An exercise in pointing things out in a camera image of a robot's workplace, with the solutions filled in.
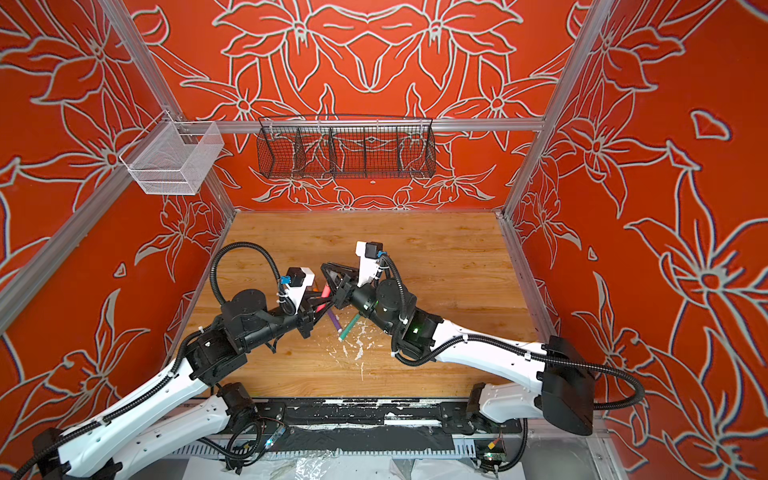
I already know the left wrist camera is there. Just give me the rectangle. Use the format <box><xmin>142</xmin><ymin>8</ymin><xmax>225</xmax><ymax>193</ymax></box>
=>
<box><xmin>278</xmin><ymin>267</ymin><xmax>315</xmax><ymax>315</ymax></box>

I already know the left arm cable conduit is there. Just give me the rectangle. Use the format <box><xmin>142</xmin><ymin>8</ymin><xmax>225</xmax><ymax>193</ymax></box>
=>
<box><xmin>11</xmin><ymin>241</ymin><xmax>283</xmax><ymax>480</ymax></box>

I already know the pink marker pen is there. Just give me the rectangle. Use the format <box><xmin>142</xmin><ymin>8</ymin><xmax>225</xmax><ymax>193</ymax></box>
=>
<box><xmin>316</xmin><ymin>284</ymin><xmax>331</xmax><ymax>312</ymax></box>

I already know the black wire basket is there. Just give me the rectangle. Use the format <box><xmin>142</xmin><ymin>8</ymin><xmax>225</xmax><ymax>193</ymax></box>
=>
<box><xmin>256</xmin><ymin>115</ymin><xmax>437</xmax><ymax>180</ymax></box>

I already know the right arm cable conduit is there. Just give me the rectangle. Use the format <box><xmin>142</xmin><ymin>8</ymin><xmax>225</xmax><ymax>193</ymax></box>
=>
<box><xmin>377</xmin><ymin>254</ymin><xmax>646</xmax><ymax>412</ymax></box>

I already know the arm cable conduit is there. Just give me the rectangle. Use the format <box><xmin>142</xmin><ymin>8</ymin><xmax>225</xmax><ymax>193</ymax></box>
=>
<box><xmin>11</xmin><ymin>241</ymin><xmax>283</xmax><ymax>480</ymax></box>
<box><xmin>377</xmin><ymin>254</ymin><xmax>646</xmax><ymax>412</ymax></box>

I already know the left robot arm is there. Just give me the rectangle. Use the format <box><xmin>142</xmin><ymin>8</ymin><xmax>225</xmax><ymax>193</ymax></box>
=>
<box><xmin>14</xmin><ymin>288</ymin><xmax>327</xmax><ymax>479</ymax></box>

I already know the green marker pen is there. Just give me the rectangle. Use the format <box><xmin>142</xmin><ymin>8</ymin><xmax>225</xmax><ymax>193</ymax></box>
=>
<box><xmin>338</xmin><ymin>313</ymin><xmax>361</xmax><ymax>342</ymax></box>

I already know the purple marker pen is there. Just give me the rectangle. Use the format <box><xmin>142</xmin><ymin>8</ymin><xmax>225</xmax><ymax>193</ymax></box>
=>
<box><xmin>327</xmin><ymin>310</ymin><xmax>343</xmax><ymax>333</ymax></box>

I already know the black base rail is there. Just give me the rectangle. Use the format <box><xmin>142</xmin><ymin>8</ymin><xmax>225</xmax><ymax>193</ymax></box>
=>
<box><xmin>255</xmin><ymin>397</ymin><xmax>522</xmax><ymax>435</ymax></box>

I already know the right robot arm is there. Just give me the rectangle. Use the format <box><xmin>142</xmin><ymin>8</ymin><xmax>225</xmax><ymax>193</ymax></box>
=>
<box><xmin>321</xmin><ymin>263</ymin><xmax>595</xmax><ymax>436</ymax></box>

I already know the clear plastic bin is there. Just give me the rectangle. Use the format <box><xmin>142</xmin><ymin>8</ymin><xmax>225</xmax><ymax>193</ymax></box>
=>
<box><xmin>120</xmin><ymin>122</ymin><xmax>224</xmax><ymax>196</ymax></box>

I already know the white cable duct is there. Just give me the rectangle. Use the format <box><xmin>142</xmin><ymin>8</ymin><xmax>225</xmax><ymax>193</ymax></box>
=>
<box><xmin>130</xmin><ymin>436</ymin><xmax>478</xmax><ymax>462</ymax></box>

